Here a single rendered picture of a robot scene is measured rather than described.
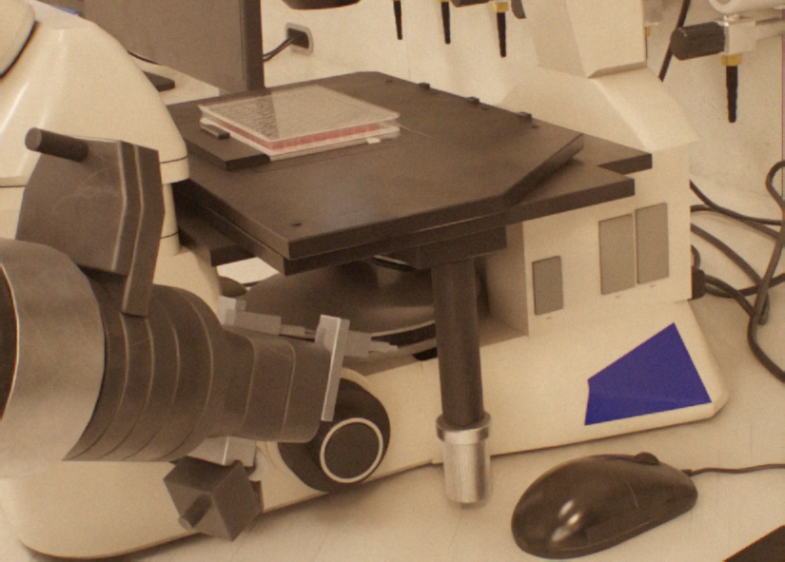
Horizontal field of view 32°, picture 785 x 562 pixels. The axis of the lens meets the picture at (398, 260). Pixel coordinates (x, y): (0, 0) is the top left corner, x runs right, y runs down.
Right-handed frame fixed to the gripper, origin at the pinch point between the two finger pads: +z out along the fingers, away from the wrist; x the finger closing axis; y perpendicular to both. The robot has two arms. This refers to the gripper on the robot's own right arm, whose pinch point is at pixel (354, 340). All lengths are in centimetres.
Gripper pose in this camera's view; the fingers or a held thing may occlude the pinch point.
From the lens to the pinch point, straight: 69.9
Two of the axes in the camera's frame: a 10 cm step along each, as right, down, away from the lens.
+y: -1.7, 9.8, -0.3
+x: 8.1, 1.2, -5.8
